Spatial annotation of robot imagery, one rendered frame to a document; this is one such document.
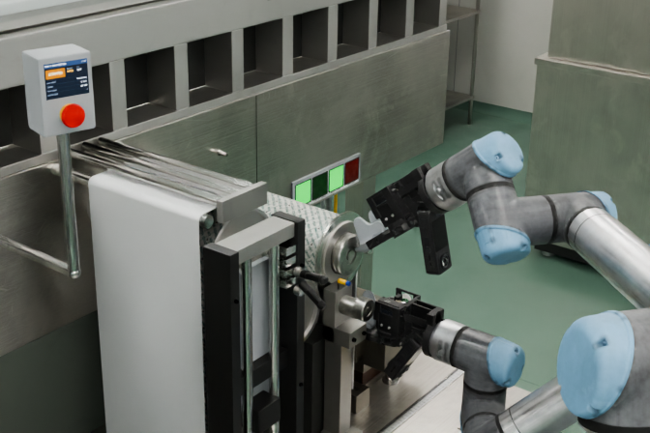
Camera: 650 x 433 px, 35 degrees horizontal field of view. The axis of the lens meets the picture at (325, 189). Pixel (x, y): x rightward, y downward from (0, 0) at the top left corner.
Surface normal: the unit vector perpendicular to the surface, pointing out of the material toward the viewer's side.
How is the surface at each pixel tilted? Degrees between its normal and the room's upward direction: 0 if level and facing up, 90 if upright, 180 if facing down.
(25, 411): 90
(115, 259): 90
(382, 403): 0
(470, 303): 0
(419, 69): 90
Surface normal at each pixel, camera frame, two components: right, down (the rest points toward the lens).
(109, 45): 0.79, 0.24
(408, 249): 0.02, -0.93
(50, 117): 0.62, 0.30
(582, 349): -0.97, -0.05
